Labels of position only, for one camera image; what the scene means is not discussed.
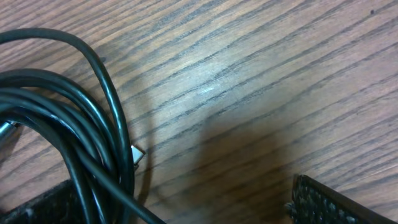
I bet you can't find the black USB cable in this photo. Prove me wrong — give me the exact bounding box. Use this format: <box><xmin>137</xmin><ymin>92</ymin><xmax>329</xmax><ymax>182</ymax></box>
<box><xmin>0</xmin><ymin>27</ymin><xmax>165</xmax><ymax>224</ymax></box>

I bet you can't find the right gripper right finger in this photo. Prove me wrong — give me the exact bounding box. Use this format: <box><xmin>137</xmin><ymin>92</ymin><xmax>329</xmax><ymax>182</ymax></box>
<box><xmin>285</xmin><ymin>175</ymin><xmax>397</xmax><ymax>224</ymax></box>

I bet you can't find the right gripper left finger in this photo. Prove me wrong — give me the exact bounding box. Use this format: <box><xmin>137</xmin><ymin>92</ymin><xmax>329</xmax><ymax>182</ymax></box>
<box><xmin>1</xmin><ymin>180</ymin><xmax>81</xmax><ymax>224</ymax></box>

